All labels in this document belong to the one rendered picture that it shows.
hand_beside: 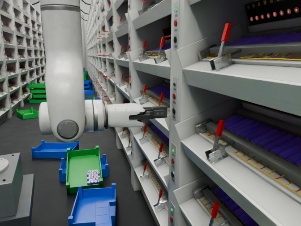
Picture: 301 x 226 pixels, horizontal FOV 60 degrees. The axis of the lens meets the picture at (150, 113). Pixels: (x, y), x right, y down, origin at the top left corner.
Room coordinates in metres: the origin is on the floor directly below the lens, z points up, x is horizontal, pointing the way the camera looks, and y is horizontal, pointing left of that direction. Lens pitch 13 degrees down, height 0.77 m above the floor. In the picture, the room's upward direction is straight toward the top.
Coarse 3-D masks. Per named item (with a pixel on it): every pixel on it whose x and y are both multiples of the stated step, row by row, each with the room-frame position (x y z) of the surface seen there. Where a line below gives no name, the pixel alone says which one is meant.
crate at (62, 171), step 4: (104, 156) 1.72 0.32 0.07; (100, 160) 1.73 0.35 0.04; (104, 160) 1.72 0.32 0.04; (64, 164) 1.67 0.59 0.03; (104, 164) 1.72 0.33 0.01; (60, 168) 1.56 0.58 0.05; (64, 168) 1.66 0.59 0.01; (104, 168) 1.67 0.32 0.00; (60, 172) 1.48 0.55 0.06; (64, 172) 1.60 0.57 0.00; (104, 172) 1.55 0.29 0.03; (60, 176) 1.48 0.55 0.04; (64, 176) 1.48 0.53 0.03; (104, 176) 1.55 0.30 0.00; (60, 180) 1.48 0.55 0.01; (64, 180) 1.48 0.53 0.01
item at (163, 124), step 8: (160, 80) 1.40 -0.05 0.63; (168, 80) 1.31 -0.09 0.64; (136, 88) 1.37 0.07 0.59; (152, 88) 1.39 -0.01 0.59; (136, 96) 1.37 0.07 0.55; (144, 104) 1.18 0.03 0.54; (152, 104) 1.14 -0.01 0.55; (152, 120) 1.01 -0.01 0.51; (160, 120) 0.90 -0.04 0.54; (168, 120) 0.78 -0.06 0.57; (160, 128) 0.91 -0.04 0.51; (168, 128) 0.78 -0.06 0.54; (168, 136) 0.82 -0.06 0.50
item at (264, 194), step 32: (192, 128) 0.70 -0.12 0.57; (224, 128) 0.64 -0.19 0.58; (256, 128) 0.57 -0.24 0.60; (288, 128) 0.52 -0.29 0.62; (192, 160) 0.64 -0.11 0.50; (224, 160) 0.52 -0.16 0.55; (256, 160) 0.48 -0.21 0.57; (288, 160) 0.43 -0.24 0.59; (256, 192) 0.40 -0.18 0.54; (288, 192) 0.37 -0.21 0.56; (288, 224) 0.32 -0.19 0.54
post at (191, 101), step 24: (216, 0) 0.71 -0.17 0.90; (240, 0) 0.73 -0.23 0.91; (192, 24) 0.70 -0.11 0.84; (216, 24) 0.71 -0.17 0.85; (240, 24) 0.73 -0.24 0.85; (192, 96) 0.70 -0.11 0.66; (216, 96) 0.72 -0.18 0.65; (192, 168) 0.70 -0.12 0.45; (168, 192) 0.78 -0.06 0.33; (168, 216) 0.77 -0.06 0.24
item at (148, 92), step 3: (147, 90) 1.34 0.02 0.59; (147, 93) 1.33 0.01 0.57; (150, 93) 1.25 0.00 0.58; (153, 93) 1.23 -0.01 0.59; (156, 93) 1.21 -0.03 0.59; (153, 96) 1.22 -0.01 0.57; (156, 96) 1.15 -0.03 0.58; (159, 96) 1.13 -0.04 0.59; (153, 99) 1.18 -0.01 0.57; (156, 99) 1.16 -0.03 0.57; (165, 99) 1.06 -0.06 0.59; (162, 102) 1.08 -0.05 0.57; (165, 102) 1.03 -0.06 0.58; (168, 102) 1.00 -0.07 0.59; (162, 105) 1.04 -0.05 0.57; (165, 105) 1.02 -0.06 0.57
